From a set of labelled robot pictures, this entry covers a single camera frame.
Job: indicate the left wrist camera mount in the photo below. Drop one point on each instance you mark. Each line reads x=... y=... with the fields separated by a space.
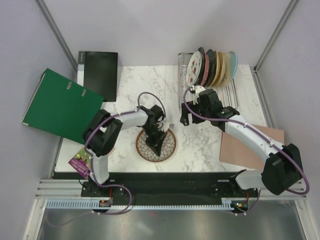
x=166 y=125

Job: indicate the white slotted cable duct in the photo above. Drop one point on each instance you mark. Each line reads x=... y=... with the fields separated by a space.
x=97 y=204

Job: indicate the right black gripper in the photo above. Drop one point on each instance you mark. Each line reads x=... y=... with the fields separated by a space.
x=184 y=118

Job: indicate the right aluminium frame post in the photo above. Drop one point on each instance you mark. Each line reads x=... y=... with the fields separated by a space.
x=276 y=33

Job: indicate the cream plate in rack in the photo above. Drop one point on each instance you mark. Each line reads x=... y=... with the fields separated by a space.
x=227 y=73
x=222 y=69

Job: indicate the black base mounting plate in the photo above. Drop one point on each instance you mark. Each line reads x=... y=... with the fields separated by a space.
x=186 y=188

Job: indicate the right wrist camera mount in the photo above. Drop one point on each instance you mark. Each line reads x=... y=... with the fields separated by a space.
x=195 y=91

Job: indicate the purple children's book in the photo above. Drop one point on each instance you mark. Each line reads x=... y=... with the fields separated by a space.
x=81 y=163

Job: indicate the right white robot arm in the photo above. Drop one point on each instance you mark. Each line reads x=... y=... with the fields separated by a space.
x=283 y=169

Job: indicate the light blue plate in rack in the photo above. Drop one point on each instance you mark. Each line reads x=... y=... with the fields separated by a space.
x=234 y=64

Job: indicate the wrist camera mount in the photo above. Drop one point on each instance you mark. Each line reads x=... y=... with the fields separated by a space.
x=166 y=125
x=195 y=91

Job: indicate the aluminium front rail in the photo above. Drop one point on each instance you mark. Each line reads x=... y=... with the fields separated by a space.
x=71 y=189

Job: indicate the left aluminium frame post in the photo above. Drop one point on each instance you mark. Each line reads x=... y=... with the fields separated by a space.
x=56 y=32

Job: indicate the brown floral pattern plate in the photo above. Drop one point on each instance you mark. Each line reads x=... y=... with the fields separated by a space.
x=168 y=148

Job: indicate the wire dish rack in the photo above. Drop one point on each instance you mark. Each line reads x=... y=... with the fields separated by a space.
x=227 y=94

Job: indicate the pink cutting board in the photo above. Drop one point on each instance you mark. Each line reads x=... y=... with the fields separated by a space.
x=233 y=151

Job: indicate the black rimmed beige plate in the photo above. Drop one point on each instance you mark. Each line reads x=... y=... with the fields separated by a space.
x=202 y=66

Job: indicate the white strawberry pattern plate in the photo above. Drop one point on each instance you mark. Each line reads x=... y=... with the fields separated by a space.
x=194 y=68

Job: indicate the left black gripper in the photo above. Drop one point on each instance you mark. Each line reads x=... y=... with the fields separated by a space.
x=157 y=143

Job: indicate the aluminium frame post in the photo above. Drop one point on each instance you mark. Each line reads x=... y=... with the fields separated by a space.
x=276 y=33
x=56 y=32

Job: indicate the green ring binder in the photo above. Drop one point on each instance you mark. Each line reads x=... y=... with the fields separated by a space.
x=62 y=107

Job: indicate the dark teal plate in rack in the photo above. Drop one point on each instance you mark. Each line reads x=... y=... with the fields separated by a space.
x=212 y=67

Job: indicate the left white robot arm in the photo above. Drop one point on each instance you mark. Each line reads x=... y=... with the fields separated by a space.
x=100 y=138

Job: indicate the pink polka dot plate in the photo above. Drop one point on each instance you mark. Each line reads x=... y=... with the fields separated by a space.
x=206 y=70

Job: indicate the black binder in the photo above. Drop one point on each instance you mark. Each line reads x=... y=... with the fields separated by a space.
x=98 y=72

